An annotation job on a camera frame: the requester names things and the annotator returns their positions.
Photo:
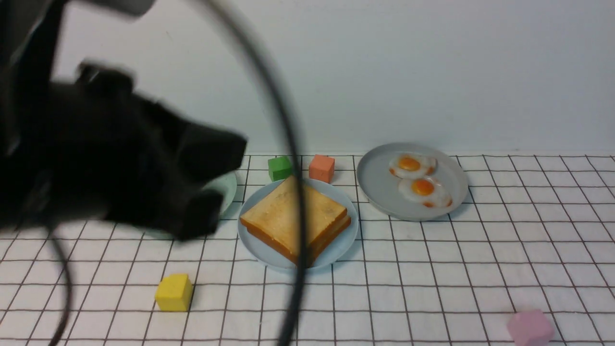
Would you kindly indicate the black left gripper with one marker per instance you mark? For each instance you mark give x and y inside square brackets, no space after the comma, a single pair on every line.
[94,148]

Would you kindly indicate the toast slice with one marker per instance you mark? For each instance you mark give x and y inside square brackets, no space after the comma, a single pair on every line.
[279,206]
[284,239]

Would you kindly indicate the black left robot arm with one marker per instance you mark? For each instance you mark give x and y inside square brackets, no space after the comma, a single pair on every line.
[29,35]

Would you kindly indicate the pale green plate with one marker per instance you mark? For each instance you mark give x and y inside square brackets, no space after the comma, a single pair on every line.
[225,185]

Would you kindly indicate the green cube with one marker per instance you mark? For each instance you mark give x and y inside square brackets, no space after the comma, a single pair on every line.
[280,168]

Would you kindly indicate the yellow block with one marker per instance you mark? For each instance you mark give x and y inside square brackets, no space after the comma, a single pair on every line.
[174,293]

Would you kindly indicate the orange cube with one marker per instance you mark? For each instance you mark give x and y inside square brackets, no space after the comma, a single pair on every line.
[322,168]

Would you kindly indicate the grey plate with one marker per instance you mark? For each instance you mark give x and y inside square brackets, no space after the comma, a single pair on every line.
[380,186]

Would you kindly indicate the back fried egg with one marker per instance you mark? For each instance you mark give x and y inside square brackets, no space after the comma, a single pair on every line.
[412,166]

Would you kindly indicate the fried egg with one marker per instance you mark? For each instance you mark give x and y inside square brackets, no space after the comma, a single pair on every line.
[427,191]
[412,166]

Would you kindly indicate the front right fried egg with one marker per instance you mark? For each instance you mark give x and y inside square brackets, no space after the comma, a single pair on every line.
[427,191]

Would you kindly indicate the checkered white tablecloth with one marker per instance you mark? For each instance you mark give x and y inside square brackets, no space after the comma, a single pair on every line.
[535,232]

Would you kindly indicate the pink block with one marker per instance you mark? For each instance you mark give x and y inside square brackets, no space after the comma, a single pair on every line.
[530,328]

